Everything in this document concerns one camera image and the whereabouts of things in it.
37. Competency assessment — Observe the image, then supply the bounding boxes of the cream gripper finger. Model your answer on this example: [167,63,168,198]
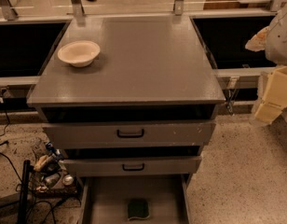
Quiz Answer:
[254,66,287,124]
[245,26,269,52]

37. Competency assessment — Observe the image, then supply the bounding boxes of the green sponge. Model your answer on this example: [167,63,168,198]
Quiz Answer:
[128,199,150,220]

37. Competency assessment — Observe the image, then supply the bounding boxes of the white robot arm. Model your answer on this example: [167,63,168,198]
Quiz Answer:
[245,3,287,126]

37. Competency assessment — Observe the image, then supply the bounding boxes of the grey drawer cabinet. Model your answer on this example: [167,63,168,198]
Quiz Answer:
[26,14,226,179]

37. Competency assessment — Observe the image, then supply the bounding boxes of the grey top drawer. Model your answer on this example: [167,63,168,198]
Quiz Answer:
[43,120,215,149]

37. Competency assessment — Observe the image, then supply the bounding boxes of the grey drawer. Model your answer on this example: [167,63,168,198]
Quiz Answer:
[78,175,192,224]
[63,156,201,177]
[43,120,215,149]

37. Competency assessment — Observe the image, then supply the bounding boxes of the grey middle drawer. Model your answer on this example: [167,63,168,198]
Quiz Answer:
[63,156,201,177]

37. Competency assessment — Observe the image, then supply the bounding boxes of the grey bottom drawer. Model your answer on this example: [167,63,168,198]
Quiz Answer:
[78,175,192,224]

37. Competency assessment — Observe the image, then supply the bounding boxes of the white bowl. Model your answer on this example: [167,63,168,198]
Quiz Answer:
[58,40,101,67]

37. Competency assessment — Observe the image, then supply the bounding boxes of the silver can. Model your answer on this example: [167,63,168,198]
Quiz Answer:
[62,175,74,186]

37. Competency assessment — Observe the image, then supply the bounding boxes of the black middle drawer handle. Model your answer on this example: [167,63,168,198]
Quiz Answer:
[122,163,145,172]

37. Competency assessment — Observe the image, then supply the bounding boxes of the black drawer handle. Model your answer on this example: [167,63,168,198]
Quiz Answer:
[122,163,145,172]
[116,129,145,138]

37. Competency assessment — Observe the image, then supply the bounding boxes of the black top drawer handle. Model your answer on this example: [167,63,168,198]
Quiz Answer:
[116,129,145,138]

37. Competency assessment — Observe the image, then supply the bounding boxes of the black floor cables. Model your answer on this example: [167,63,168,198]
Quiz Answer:
[0,91,79,224]

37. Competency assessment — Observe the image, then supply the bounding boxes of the metal railing frame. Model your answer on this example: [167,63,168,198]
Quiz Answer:
[0,0,287,117]

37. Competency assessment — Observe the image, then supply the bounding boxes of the black stand post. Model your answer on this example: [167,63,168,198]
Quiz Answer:
[17,160,30,224]

